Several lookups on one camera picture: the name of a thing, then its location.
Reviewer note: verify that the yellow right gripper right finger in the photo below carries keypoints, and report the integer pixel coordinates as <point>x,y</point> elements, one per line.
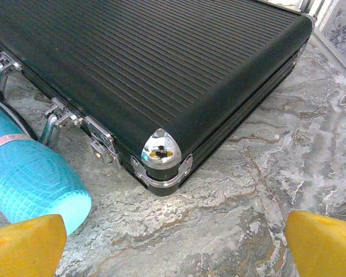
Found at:
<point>325,248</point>

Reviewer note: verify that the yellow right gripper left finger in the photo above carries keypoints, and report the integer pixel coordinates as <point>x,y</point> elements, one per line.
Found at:
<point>23,248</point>

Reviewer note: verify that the teal textured plastic bottle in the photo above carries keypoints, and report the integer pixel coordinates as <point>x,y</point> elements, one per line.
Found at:
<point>26,173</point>

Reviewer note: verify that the black ribbed carrying case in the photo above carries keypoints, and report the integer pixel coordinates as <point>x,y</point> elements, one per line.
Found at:
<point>150,72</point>

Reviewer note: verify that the aluminium frame post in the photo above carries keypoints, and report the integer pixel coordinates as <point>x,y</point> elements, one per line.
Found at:
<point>323,11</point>

